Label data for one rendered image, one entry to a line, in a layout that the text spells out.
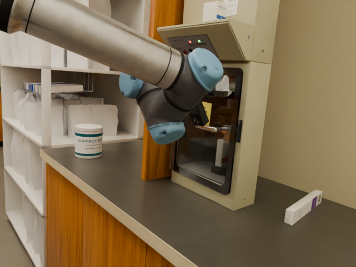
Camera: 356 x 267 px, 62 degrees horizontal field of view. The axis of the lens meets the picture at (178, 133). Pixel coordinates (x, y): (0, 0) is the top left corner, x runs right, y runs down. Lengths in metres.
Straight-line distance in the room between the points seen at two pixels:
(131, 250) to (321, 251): 0.55
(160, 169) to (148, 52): 0.77
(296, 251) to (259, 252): 0.10
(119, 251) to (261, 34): 0.82
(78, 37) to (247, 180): 0.71
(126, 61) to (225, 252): 0.51
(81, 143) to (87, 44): 1.00
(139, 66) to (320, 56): 0.90
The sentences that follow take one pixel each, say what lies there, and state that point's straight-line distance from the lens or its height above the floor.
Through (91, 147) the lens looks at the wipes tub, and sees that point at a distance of 1.46.
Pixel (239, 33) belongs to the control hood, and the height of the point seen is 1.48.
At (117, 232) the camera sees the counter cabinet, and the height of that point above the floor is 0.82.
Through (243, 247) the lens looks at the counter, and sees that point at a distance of 0.82.
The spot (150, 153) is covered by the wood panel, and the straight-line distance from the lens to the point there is 1.17.
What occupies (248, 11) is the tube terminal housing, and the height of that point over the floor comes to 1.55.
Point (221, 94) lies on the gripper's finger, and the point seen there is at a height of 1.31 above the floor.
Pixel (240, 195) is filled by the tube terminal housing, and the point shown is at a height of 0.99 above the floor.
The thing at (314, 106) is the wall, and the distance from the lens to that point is 1.29.
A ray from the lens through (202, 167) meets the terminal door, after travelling 1.03.
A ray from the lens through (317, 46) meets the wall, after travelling 1.31.
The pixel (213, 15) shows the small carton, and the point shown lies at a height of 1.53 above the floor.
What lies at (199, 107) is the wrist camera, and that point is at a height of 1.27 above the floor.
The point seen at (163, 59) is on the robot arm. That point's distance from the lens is 0.52.
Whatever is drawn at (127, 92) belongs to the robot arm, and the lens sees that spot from 0.68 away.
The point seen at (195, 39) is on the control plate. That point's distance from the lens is 0.97.
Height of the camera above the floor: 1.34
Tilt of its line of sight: 10 degrees down
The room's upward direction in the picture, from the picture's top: 4 degrees clockwise
